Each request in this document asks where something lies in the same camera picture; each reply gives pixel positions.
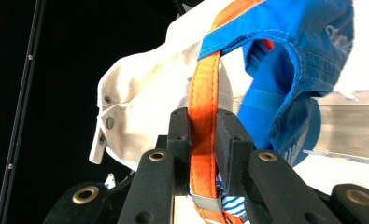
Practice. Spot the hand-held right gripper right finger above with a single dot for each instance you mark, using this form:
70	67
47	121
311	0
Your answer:
235	155

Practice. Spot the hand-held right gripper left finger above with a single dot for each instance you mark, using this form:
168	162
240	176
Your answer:
154	186

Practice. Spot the white cap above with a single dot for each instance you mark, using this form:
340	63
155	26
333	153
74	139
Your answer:
135	93

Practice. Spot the clear acrylic rack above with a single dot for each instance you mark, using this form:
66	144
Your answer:
347	130

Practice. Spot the blue and orange cap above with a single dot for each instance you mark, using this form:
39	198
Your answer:
297	28

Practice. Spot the black metal stand pole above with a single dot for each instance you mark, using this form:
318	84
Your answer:
19	112

